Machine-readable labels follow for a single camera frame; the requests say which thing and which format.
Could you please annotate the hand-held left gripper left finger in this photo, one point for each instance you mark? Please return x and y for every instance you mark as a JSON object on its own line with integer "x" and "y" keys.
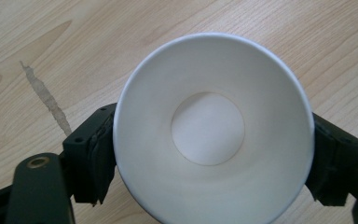
{"x": 87, "y": 155}

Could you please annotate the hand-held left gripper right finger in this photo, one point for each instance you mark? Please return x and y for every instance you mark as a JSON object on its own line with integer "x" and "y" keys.
{"x": 335, "y": 161}

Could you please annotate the white paper cup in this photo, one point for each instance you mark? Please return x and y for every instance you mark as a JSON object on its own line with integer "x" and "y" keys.
{"x": 208, "y": 130}

